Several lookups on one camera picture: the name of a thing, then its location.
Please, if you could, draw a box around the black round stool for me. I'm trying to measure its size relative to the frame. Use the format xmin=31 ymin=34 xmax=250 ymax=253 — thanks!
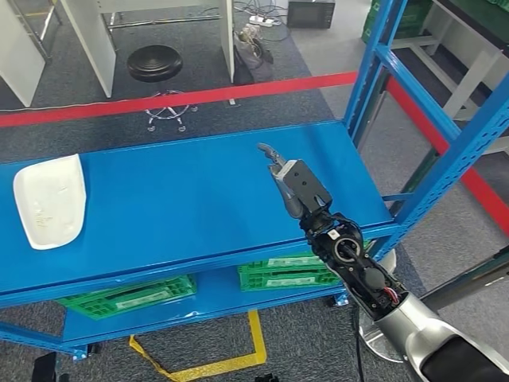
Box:
xmin=126 ymin=44 xmax=198 ymax=134

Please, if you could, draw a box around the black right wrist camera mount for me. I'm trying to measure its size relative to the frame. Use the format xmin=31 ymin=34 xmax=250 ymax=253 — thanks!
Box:
xmin=283 ymin=159 xmax=333 ymax=215

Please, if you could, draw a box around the blue metal workbench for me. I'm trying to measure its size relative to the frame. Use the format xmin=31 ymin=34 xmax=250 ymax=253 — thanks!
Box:
xmin=0 ymin=119 xmax=402 ymax=363

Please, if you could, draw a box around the green plastic crate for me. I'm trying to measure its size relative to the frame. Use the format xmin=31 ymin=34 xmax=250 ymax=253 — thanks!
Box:
xmin=57 ymin=274 xmax=198 ymax=322
xmin=360 ymin=0 xmax=434 ymax=45
xmin=237 ymin=251 xmax=343 ymax=293

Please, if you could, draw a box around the white desk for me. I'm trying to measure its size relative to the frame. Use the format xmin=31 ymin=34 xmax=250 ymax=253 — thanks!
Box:
xmin=388 ymin=0 xmax=509 ymax=157
xmin=60 ymin=0 xmax=236 ymax=99
xmin=0 ymin=0 xmax=63 ymax=108

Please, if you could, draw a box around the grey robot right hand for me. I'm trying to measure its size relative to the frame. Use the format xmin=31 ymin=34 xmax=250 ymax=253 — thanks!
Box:
xmin=257 ymin=142 xmax=311 ymax=220

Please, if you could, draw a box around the black box appliance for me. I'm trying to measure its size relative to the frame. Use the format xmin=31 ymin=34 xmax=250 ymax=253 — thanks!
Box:
xmin=287 ymin=0 xmax=336 ymax=29

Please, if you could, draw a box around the white power strip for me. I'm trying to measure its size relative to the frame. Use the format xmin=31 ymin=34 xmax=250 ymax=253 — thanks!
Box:
xmin=249 ymin=14 xmax=281 ymax=29

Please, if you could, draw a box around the grey backpack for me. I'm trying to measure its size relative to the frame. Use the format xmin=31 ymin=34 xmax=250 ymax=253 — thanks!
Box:
xmin=232 ymin=25 xmax=275 ymax=87

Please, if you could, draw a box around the blue metal shelf rack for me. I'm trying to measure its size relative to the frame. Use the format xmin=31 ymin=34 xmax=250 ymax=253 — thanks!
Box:
xmin=342 ymin=0 xmax=509 ymax=265

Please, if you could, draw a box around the black hanging arm cable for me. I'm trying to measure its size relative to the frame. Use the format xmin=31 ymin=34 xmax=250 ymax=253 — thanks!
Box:
xmin=353 ymin=302 xmax=366 ymax=382

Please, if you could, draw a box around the white plastic shell part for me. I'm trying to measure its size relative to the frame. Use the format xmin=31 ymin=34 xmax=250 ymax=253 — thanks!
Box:
xmin=13 ymin=154 xmax=87 ymax=251

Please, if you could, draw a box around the grey metal bar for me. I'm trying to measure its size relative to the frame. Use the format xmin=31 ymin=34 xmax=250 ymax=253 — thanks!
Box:
xmin=420 ymin=246 xmax=509 ymax=313

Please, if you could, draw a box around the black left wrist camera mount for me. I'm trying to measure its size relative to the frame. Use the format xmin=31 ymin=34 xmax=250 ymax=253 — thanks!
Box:
xmin=31 ymin=351 xmax=60 ymax=382

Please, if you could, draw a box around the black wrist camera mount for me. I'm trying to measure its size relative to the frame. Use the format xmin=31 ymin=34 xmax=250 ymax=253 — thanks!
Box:
xmin=31 ymin=351 xmax=60 ymax=382
xmin=283 ymin=159 xmax=333 ymax=215

